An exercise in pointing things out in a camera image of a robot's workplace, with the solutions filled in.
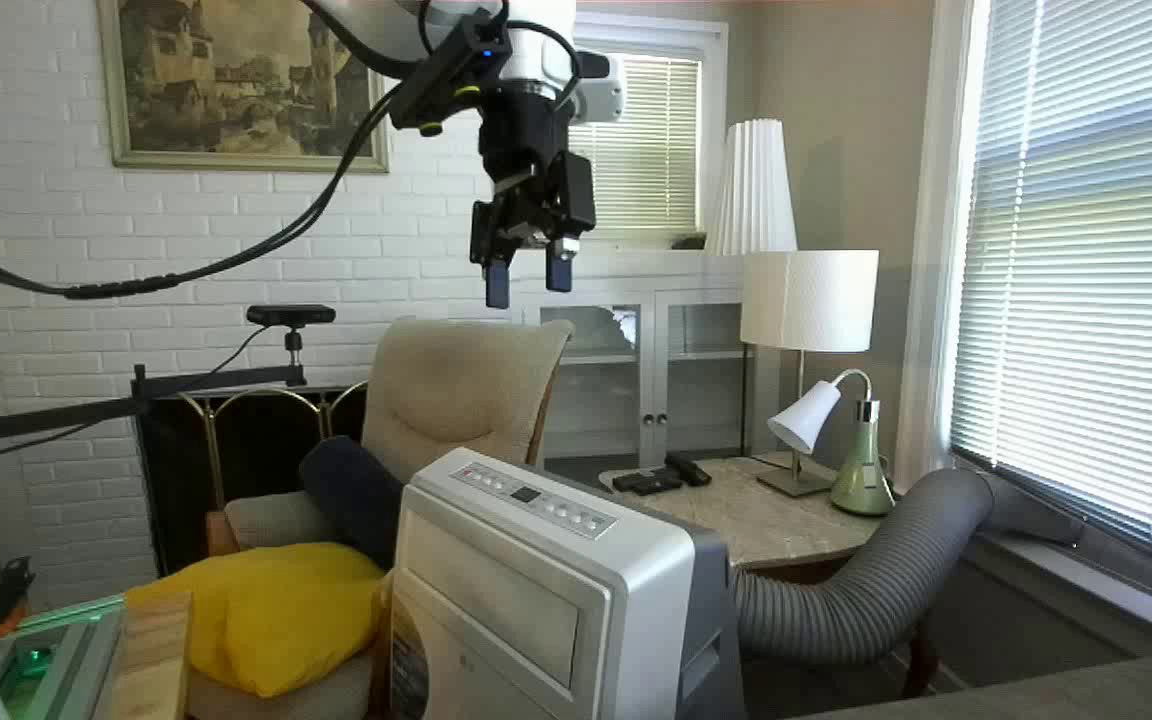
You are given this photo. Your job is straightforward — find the framed landscape painting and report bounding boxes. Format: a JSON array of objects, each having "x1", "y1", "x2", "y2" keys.
[{"x1": 90, "y1": 0, "x2": 392, "y2": 176}]

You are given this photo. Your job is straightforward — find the white portable air conditioner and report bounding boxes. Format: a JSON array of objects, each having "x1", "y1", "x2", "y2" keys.
[{"x1": 378, "y1": 445, "x2": 749, "y2": 720}]

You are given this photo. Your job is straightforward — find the black remote control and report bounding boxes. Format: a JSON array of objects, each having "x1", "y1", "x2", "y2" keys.
[
  {"x1": 608, "y1": 463, "x2": 689, "y2": 499},
  {"x1": 658, "y1": 453, "x2": 714, "y2": 492}
]

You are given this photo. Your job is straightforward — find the white glass door cabinet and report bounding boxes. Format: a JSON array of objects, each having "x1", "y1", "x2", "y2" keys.
[{"x1": 518, "y1": 252, "x2": 793, "y2": 471}]

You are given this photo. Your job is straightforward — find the black camera on tripod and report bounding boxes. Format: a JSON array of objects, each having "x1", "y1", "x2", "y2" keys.
[{"x1": 243, "y1": 298, "x2": 339, "y2": 390}]

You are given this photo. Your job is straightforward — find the black tripod boom bar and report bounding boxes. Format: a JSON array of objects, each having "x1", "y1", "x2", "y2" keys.
[{"x1": 0, "y1": 364, "x2": 308, "y2": 453}]

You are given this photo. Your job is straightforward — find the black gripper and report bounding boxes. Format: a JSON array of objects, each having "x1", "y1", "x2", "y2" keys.
[{"x1": 469, "y1": 93, "x2": 598, "y2": 312}]

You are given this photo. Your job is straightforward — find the small window with blind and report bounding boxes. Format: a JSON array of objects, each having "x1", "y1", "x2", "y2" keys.
[{"x1": 573, "y1": 16, "x2": 727, "y2": 252}]

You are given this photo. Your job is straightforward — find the white window blind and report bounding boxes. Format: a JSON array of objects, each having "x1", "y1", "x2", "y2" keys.
[{"x1": 949, "y1": 0, "x2": 1152, "y2": 574}]

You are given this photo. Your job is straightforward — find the yellow pillow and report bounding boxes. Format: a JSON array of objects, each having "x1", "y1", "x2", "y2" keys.
[{"x1": 128, "y1": 535, "x2": 392, "y2": 704}]

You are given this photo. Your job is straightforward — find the dark blue pillow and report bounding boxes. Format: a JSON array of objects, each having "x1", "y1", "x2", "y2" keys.
[{"x1": 297, "y1": 432, "x2": 409, "y2": 572}]

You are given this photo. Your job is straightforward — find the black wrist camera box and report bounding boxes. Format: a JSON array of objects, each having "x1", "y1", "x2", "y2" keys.
[{"x1": 386, "y1": 11, "x2": 514, "y2": 136}]

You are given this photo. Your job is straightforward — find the light wooden board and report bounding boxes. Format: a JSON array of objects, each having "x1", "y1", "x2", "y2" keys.
[{"x1": 101, "y1": 591, "x2": 197, "y2": 720}]

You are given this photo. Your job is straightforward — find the white drum shade table lamp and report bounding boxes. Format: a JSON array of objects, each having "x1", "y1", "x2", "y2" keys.
[{"x1": 734, "y1": 248, "x2": 882, "y2": 499}]

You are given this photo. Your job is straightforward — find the marble top side table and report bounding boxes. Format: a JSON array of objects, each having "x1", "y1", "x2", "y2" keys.
[{"x1": 594, "y1": 453, "x2": 940, "y2": 695}]

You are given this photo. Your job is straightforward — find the grey corrugated exhaust hose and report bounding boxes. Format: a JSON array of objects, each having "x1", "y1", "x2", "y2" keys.
[{"x1": 731, "y1": 463, "x2": 1087, "y2": 672}]

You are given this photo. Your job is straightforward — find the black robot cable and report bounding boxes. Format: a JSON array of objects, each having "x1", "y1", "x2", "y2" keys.
[{"x1": 0, "y1": 0, "x2": 419, "y2": 304}]

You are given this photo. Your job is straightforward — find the green lit control box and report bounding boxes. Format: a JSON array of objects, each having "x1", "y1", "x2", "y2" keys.
[{"x1": 0, "y1": 591, "x2": 128, "y2": 720}]

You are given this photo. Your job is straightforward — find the beige armchair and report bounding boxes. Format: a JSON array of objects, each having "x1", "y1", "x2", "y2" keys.
[{"x1": 187, "y1": 315, "x2": 575, "y2": 720}]

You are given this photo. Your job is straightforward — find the grey green sofa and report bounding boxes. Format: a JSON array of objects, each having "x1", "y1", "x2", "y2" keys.
[{"x1": 800, "y1": 649, "x2": 1152, "y2": 720}]

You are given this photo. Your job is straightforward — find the black fireplace screen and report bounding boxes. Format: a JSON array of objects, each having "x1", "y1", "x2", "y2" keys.
[{"x1": 130, "y1": 358, "x2": 371, "y2": 580}]

